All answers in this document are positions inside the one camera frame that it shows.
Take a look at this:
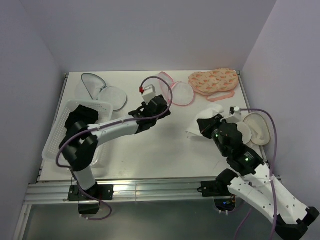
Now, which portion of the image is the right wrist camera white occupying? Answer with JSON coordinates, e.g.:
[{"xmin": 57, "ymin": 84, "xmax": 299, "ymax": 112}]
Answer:
[{"xmin": 227, "ymin": 106, "xmax": 243, "ymax": 124}]

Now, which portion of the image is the peach floral bra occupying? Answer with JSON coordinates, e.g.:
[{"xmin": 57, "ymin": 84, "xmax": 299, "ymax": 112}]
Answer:
[{"xmin": 188, "ymin": 67, "xmax": 239, "ymax": 102}]

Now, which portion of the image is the white bra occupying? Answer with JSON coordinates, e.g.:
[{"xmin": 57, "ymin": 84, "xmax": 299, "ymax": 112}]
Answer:
[{"xmin": 186, "ymin": 103, "xmax": 225, "ymax": 138}]

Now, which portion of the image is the grey trimmed mesh laundry bag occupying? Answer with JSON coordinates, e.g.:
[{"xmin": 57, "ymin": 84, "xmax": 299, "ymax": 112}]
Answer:
[{"xmin": 74, "ymin": 73, "xmax": 128, "ymax": 111}]

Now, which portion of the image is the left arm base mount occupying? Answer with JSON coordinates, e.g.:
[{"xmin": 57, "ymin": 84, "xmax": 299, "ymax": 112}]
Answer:
[{"xmin": 67, "ymin": 184, "xmax": 114, "ymax": 216}]

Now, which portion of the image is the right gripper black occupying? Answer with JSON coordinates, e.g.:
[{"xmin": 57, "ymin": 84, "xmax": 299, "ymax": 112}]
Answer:
[{"xmin": 197, "ymin": 113, "xmax": 229, "ymax": 157}]

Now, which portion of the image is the beige trimmed mesh laundry bag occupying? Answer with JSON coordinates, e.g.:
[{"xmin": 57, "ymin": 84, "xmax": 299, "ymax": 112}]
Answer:
[{"xmin": 237, "ymin": 113, "xmax": 271, "ymax": 146}]

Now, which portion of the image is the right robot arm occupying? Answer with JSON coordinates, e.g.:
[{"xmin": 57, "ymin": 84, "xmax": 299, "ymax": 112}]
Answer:
[{"xmin": 196, "ymin": 114, "xmax": 320, "ymax": 240}]

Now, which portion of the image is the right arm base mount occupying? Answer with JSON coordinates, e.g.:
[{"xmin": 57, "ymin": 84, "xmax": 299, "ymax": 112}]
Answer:
[{"xmin": 197, "ymin": 180, "xmax": 236, "ymax": 211}]

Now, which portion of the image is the pink trimmed mesh laundry bag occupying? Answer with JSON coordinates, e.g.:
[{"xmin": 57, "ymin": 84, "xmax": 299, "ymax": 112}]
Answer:
[{"xmin": 148, "ymin": 71, "xmax": 195, "ymax": 107}]

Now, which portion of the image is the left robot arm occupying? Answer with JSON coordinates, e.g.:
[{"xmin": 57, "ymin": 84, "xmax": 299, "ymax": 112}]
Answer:
[{"xmin": 56, "ymin": 95, "xmax": 172, "ymax": 200}]

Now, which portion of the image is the black garment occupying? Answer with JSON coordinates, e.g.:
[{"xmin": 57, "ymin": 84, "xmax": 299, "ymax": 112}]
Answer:
[{"xmin": 64, "ymin": 104, "xmax": 99, "ymax": 132}]

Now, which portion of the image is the aluminium frame rail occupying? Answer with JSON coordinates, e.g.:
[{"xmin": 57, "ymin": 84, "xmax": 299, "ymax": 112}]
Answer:
[{"xmin": 23, "ymin": 177, "xmax": 215, "ymax": 205}]

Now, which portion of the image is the white plastic basket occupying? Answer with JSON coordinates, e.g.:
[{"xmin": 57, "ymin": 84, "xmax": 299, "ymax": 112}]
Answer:
[{"xmin": 41, "ymin": 99, "xmax": 115, "ymax": 168}]

